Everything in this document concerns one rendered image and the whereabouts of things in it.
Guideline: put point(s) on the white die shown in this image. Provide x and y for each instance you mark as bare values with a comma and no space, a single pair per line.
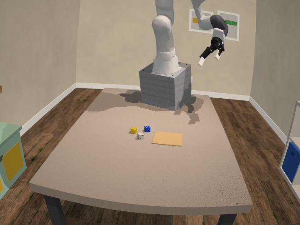
140,136

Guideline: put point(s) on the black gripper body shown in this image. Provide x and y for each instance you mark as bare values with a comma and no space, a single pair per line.
215,40

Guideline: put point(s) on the light orange mat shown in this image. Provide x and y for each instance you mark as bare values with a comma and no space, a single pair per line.
167,138

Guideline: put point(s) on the yellow die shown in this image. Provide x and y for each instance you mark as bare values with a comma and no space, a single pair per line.
133,130

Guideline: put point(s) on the blue die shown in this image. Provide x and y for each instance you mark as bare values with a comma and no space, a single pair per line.
147,128

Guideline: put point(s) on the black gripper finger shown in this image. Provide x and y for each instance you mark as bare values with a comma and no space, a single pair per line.
218,54
204,55

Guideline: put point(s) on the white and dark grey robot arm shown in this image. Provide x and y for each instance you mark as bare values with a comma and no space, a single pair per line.
166,61

